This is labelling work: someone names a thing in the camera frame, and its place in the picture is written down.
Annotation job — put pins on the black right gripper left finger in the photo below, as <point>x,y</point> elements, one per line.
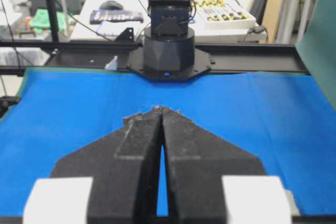
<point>125,167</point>

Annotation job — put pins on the black computer mouse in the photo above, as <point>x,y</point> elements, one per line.
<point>111,5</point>

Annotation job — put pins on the black vertical pole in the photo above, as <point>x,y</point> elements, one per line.
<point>52,13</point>

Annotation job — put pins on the white screwdriver set box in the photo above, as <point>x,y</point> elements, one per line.
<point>222,14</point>

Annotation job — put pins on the black aluminium frame rail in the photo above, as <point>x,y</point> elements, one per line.
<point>225,59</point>

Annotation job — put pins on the white background table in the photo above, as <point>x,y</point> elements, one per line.
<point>83,30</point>

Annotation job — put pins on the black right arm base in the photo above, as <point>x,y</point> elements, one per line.
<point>168,52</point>

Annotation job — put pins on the blue table cloth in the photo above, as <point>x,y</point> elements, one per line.
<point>284,119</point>

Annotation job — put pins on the green cloth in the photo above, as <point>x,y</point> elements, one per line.
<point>40,20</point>

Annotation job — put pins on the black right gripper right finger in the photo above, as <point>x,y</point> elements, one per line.
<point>195,161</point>

